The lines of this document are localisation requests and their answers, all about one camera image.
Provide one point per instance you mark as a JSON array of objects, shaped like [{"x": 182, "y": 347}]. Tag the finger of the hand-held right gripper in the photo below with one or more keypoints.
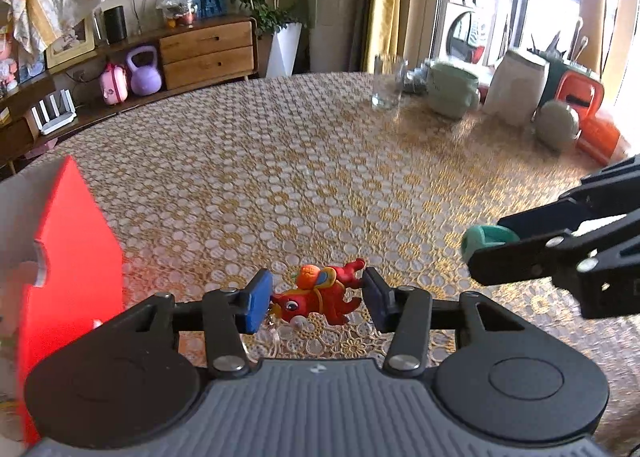
[
  {"x": 540, "y": 222},
  {"x": 515, "y": 259}
]

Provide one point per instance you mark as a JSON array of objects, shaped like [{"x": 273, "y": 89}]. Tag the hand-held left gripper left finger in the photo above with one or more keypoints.
[{"x": 257, "y": 299}]

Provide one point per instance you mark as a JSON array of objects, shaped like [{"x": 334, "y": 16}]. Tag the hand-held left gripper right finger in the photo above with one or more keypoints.
[{"x": 375, "y": 299}]

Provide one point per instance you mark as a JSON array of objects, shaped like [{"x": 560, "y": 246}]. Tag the red cardboard box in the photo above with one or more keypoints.
[{"x": 75, "y": 262}]

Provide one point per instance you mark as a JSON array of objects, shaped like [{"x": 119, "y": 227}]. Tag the orange lidded box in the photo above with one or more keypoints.
[{"x": 600, "y": 137}]

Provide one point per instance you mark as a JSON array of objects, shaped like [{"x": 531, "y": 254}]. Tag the white lidded jar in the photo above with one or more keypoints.
[{"x": 515, "y": 87}]

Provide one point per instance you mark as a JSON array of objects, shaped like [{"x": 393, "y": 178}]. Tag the green utensil holder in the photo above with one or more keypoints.
[{"x": 552, "y": 72}]

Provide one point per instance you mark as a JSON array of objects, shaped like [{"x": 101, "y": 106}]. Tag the pale green mug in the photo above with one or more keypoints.
[{"x": 450, "y": 92}]

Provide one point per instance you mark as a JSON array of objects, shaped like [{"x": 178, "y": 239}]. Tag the clear drinking glass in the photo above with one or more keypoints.
[{"x": 389, "y": 84}]

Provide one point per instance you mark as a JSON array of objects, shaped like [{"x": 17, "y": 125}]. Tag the white washing machine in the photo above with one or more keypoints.
[{"x": 465, "y": 32}]

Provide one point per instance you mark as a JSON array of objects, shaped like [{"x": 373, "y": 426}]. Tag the purple kettlebell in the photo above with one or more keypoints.
[{"x": 144, "y": 77}]

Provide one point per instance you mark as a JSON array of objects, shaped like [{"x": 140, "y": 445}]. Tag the wooden tv cabinet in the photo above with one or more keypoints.
[{"x": 210, "y": 52}]

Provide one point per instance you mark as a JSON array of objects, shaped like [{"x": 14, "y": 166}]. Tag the pink toy suitcase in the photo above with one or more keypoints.
[{"x": 114, "y": 87}]

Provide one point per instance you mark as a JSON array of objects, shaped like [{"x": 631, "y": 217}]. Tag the white wifi router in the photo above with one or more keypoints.
[{"x": 52, "y": 119}]

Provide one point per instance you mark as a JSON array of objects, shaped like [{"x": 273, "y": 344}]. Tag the beige standing air conditioner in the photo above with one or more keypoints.
[{"x": 342, "y": 2}]

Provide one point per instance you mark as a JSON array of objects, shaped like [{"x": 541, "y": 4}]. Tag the clear plastic bag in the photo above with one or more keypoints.
[{"x": 177, "y": 4}]

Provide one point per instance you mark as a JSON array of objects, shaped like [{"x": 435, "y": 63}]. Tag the black cylinder speaker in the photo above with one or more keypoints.
[{"x": 114, "y": 26}]

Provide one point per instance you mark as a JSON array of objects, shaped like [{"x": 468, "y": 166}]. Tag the cream picture frame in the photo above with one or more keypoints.
[{"x": 70, "y": 54}]

